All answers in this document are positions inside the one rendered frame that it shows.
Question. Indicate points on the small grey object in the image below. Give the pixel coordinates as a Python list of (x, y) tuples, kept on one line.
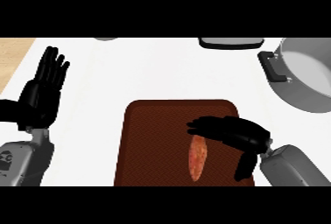
[(105, 38)]

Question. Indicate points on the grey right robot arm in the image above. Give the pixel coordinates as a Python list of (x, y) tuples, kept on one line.
[(291, 167)]

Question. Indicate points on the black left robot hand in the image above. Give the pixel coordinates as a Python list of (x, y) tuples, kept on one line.
[(40, 96)]

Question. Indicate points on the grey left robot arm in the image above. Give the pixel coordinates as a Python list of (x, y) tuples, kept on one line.
[(24, 159)]

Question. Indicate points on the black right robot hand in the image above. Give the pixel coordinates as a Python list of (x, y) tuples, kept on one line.
[(236, 134)]

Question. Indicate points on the pale wooden board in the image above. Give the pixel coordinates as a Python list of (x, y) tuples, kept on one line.
[(12, 58)]

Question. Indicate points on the brown tray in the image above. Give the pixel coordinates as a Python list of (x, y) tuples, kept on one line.
[(159, 143)]

